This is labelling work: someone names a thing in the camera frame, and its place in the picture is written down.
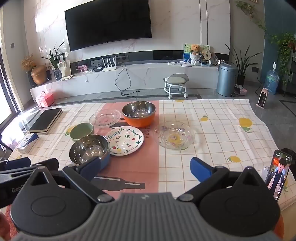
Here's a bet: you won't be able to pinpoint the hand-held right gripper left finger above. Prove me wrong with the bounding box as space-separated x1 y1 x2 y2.
30 156 115 204

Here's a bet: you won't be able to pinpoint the hanging vine plant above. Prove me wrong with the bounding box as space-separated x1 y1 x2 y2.
235 0 267 39

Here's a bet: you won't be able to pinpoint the black cable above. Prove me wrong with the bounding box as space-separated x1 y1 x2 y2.
115 62 140 96

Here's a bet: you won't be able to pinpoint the white fruit-painted plate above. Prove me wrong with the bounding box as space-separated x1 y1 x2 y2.
105 127 144 156

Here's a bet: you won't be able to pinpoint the gold vase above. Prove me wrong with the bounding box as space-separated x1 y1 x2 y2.
31 65 48 85

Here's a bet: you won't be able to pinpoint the large clear glass plate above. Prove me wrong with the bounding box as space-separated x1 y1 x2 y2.
154 121 195 150

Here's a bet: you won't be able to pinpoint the green plant in blue vase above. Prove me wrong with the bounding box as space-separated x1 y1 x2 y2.
42 42 65 81

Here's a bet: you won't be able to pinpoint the smartphone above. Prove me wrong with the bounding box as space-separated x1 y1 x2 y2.
265 149 292 202

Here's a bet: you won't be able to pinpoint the blue water bottle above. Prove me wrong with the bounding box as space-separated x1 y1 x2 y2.
264 62 280 95

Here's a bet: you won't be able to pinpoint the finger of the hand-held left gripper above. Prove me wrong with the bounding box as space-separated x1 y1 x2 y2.
0 157 32 173
0 158 60 186

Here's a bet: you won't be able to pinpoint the pink storage box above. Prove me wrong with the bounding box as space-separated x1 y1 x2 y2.
37 91 55 108

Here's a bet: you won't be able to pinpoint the white marble television console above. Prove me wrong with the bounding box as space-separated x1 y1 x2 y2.
30 59 220 100

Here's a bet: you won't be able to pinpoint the grey trash bin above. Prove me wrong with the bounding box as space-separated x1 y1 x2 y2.
216 62 238 97

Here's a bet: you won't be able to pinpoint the orange cloth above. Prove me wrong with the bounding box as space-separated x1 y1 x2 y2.
276 217 285 235

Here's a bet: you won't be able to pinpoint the brown teddy bear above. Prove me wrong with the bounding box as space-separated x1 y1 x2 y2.
190 44 201 67

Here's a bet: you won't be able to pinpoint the white router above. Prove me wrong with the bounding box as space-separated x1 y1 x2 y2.
101 58 116 72

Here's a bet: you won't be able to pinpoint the black book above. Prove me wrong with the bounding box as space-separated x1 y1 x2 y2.
29 108 63 135

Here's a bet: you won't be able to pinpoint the white rolling stool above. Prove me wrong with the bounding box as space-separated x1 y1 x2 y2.
164 73 189 100

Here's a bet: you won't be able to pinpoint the checked lemon-print tablecloth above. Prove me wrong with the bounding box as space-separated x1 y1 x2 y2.
7 99 296 210

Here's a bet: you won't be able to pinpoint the trailing ivy plant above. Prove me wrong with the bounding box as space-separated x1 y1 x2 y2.
268 32 296 87

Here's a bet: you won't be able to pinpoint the tall potted leaf plant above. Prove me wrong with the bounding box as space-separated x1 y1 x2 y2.
225 44 258 86

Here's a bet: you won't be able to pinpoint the orange steel bowl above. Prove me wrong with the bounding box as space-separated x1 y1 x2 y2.
122 101 156 128

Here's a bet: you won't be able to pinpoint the blue steel bowl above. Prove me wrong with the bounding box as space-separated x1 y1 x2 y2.
69 134 111 173

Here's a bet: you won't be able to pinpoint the black television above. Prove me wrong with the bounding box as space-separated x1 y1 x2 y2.
64 0 152 52

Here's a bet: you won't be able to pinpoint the framed picture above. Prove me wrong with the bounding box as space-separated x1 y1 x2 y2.
183 43 210 63

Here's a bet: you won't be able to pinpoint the small pink heater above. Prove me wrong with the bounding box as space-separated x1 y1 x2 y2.
256 88 269 108

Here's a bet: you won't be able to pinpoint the green ceramic bowl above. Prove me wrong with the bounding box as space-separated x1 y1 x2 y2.
70 123 95 143

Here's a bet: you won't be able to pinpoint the blue and white box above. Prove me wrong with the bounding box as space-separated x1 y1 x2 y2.
17 133 39 153

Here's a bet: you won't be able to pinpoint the round hand fan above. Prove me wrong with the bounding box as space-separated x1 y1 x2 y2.
201 47 211 65

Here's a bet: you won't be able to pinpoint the dried yellow flowers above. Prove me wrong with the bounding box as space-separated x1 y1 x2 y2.
22 54 37 71

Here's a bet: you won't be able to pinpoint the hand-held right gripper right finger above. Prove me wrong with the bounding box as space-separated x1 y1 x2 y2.
177 157 266 202

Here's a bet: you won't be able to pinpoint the small clear glass plate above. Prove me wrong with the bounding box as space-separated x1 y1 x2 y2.
89 109 122 128

